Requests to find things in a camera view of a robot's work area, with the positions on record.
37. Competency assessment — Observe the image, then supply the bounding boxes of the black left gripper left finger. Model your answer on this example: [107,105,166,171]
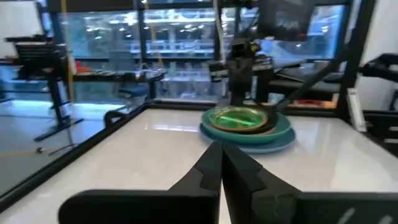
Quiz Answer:
[58,141,223,224]

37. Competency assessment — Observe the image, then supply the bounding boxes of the black frame post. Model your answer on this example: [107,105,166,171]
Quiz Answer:
[337,0,377,119]

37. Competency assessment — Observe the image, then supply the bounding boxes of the clear plastic bins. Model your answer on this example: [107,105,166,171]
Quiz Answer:
[161,70,224,99]

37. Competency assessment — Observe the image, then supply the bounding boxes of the black diagonal frame brace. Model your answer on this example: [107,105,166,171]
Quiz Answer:
[273,52,346,113]

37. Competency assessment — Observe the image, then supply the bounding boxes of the cluttered dark workbench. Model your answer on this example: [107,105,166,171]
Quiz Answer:
[269,67,341,110]

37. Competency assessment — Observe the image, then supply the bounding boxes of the white strip on frame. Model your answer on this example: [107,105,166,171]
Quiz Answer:
[346,88,368,133]

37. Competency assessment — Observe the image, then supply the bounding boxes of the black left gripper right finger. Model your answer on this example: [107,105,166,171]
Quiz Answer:
[222,142,398,224]

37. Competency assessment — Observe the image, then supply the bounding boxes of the yellow hanging cable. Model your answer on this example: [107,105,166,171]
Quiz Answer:
[146,18,165,68]

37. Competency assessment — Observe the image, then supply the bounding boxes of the translucent green plastic plate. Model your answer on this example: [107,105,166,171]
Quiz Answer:
[211,108,267,131]
[207,106,270,133]

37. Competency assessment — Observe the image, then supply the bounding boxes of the glass window wall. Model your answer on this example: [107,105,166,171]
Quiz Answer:
[46,2,349,62]

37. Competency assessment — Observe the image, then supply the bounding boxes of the black table clamp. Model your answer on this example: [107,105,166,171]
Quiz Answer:
[104,110,129,128]

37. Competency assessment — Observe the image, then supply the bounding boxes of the black rolling stand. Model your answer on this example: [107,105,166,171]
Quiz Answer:
[4,34,84,142]

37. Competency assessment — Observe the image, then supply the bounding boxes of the black panel screen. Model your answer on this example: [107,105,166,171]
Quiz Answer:
[257,0,315,41]

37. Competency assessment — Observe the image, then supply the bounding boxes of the blue plastic plate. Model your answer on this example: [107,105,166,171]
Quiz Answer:
[198,123,296,155]

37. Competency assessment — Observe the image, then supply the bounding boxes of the teal plastic plate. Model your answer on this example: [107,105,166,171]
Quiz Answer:
[201,107,292,146]

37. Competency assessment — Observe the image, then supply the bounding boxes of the black side shelf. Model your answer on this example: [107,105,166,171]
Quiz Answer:
[362,108,398,156]

